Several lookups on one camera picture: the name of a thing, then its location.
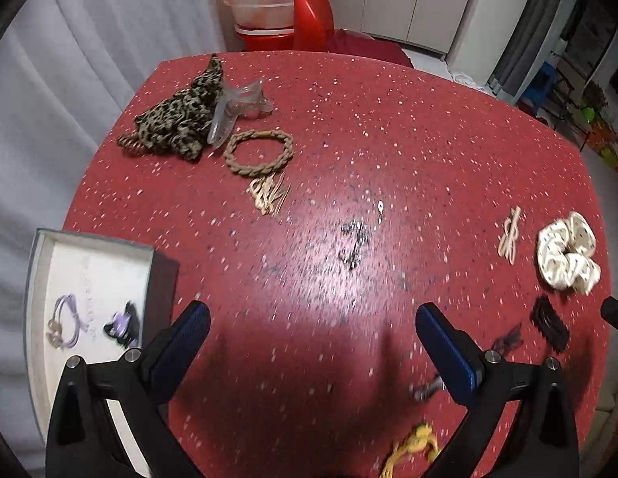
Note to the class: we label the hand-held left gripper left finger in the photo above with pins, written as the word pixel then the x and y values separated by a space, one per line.
pixel 189 331

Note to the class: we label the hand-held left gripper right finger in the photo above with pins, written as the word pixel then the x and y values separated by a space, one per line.
pixel 438 338

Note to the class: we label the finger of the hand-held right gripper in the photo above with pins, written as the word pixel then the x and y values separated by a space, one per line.
pixel 616 313

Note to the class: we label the black scalloped hair clip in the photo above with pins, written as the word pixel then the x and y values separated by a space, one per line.
pixel 550 321

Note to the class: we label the purple hair claw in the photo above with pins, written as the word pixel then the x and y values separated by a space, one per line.
pixel 120 319

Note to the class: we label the cream polka dot scrunchie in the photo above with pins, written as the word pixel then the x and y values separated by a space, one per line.
pixel 563 254

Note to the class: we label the white cardboard box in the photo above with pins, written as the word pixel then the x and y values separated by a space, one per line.
pixel 104 269

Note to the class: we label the silver star hair clip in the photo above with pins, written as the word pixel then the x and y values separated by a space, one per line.
pixel 356 246

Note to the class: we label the small silver earring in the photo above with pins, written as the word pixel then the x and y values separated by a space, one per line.
pixel 381 207

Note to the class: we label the beige hair clip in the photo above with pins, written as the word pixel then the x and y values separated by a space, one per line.
pixel 510 239

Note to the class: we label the gold metal hair clip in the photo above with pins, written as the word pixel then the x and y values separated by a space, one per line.
pixel 264 201

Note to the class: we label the leopard print hair bow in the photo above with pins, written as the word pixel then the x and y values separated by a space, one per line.
pixel 174 114

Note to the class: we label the clear plastic hair claw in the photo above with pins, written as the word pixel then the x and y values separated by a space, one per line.
pixel 224 114

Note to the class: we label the blue stool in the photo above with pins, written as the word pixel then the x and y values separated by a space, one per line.
pixel 535 87

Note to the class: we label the white curtain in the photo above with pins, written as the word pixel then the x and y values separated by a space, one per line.
pixel 89 84

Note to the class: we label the dark red cushion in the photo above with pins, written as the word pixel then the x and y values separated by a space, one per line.
pixel 368 47

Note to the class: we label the grey curtain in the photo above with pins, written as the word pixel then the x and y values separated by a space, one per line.
pixel 533 25

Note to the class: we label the red plastic basin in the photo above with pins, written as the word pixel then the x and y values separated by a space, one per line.
pixel 264 37

